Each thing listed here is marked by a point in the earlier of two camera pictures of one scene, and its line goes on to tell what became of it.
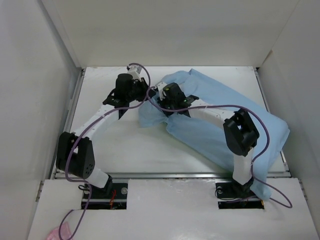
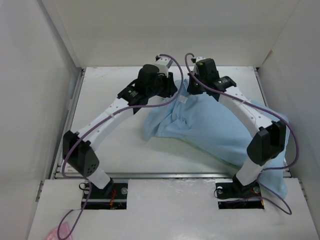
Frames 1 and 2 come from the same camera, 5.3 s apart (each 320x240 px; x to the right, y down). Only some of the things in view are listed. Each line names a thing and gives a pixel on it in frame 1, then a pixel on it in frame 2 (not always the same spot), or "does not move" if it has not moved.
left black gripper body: x=139 y=91 to x=162 y=88
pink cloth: x=65 y=232 does not move
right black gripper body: x=167 y=104 to x=194 y=88
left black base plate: x=100 y=200 does not move
